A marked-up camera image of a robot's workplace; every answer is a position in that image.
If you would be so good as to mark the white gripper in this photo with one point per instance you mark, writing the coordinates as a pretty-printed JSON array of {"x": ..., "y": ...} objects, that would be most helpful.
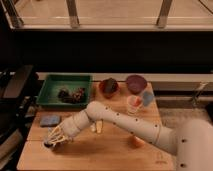
[{"x": 69, "y": 128}]

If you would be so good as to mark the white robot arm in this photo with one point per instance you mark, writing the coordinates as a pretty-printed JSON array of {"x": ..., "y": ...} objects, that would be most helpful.
[{"x": 191, "y": 142}]

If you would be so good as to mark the red bowl with dark object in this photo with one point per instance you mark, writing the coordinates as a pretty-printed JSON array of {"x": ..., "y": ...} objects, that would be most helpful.
[{"x": 108, "y": 87}]

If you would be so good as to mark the purple bowl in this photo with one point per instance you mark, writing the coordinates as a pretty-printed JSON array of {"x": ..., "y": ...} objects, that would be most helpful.
[{"x": 136, "y": 83}]

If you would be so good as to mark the blue sponge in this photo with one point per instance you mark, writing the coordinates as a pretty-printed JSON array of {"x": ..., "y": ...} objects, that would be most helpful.
[{"x": 50, "y": 120}]

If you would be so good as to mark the dark toy items in tray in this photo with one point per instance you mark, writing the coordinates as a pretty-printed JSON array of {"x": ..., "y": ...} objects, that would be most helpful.
[{"x": 71, "y": 97}]

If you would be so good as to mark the green plastic tray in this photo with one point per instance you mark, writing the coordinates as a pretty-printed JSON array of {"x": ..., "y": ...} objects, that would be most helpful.
[{"x": 70, "y": 91}]

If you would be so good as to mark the black chair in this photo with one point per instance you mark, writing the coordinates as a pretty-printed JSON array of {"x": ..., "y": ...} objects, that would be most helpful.
[{"x": 13, "y": 89}]

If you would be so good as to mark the orange fruit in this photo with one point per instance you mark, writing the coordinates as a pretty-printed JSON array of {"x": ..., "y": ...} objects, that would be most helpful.
[{"x": 137, "y": 142}]

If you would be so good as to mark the clear cup with red item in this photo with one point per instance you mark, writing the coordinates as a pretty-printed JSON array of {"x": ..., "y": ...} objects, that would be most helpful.
[{"x": 133, "y": 104}]

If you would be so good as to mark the blue scoop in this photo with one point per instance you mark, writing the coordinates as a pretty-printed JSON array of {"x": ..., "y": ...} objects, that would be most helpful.
[{"x": 147, "y": 98}]

